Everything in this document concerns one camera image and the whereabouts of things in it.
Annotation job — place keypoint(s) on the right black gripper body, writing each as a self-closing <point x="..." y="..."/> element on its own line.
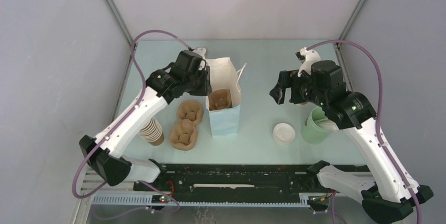
<point x="302" y="90"/>

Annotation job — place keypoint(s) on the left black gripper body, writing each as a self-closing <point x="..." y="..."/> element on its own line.
<point x="199" y="84"/>

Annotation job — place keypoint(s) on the stack of white lids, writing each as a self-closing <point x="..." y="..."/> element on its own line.
<point x="283" y="133"/>

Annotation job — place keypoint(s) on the brown pulp cup carrier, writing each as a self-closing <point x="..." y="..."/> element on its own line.
<point x="184" y="133"/>
<point x="220" y="99"/>

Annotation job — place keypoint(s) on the light blue paper bag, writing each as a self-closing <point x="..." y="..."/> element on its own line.
<point x="224" y="75"/>

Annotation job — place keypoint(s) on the stack of paper cups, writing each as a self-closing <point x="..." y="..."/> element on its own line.
<point x="152" y="132"/>

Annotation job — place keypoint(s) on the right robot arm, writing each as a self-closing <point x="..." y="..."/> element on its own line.
<point x="391" y="195"/>

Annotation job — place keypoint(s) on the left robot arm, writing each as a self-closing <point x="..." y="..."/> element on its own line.
<point x="104" y="153"/>

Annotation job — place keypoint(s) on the green cylindrical container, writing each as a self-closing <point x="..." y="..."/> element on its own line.
<point x="311" y="131"/>

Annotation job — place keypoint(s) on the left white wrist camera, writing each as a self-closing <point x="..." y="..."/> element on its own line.
<point x="202" y="51"/>

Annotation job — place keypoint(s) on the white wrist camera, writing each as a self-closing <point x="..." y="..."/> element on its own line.
<point x="202" y="51"/>
<point x="307" y="58"/>

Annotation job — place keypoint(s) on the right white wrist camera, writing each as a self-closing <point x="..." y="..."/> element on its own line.
<point x="307" y="58"/>

